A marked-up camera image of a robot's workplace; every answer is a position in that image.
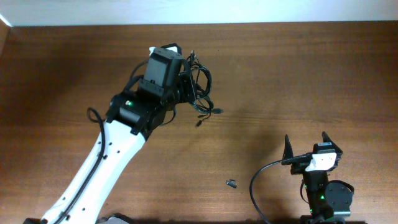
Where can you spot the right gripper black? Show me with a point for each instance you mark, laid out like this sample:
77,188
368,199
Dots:
288,151

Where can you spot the small black adapter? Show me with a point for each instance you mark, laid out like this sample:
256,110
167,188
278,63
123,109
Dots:
231,183

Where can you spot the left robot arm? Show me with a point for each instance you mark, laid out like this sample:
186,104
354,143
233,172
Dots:
132,116

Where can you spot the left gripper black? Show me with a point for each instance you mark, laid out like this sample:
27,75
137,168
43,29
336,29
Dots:
191,86

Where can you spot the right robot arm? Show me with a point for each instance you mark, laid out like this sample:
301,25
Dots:
329,201

